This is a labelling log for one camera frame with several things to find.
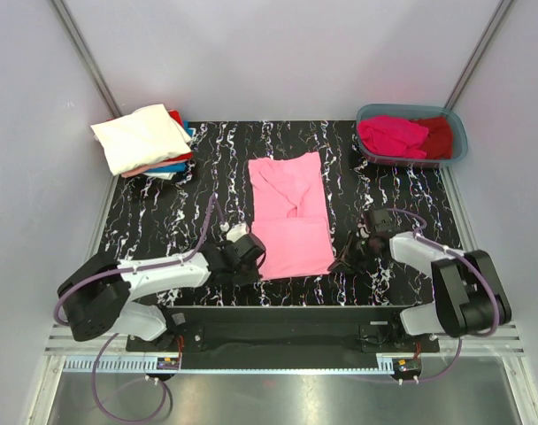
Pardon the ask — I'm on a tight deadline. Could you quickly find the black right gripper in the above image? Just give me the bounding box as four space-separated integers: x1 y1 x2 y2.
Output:
328 230 380 274

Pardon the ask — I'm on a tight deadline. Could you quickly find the light pink t-shirt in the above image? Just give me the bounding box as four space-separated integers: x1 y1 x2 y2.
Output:
248 152 334 280

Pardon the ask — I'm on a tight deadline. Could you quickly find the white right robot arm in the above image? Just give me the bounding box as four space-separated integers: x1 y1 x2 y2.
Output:
328 208 512 352

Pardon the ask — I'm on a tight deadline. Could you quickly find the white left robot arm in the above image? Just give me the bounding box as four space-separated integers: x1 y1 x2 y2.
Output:
56 223 266 351

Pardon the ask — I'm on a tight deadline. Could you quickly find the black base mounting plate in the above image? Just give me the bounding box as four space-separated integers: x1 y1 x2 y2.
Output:
126 305 439 371

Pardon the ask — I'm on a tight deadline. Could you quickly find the grey-blue plastic basket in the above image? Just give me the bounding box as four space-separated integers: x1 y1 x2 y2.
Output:
356 104 467 168

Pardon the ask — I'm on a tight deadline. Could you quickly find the magenta crumpled t-shirt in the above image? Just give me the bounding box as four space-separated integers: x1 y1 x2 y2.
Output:
357 115 429 159

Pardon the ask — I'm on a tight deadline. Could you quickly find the dark red crumpled t-shirt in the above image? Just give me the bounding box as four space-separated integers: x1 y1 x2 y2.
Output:
413 116 454 160

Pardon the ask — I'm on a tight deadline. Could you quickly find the salmon folded t-shirt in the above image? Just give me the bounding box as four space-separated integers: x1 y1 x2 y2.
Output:
120 159 185 178

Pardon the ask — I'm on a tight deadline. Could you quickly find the white folded t-shirt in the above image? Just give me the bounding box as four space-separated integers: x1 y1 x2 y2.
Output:
91 104 191 175

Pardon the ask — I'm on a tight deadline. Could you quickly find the red folded t-shirt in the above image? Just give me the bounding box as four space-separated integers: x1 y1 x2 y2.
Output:
167 110 193 163

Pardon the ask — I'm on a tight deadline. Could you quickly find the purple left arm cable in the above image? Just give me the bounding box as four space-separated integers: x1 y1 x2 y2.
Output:
51 193 228 421

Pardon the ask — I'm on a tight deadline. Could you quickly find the white slotted cable duct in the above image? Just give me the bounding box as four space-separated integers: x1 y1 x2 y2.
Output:
64 355 395 375

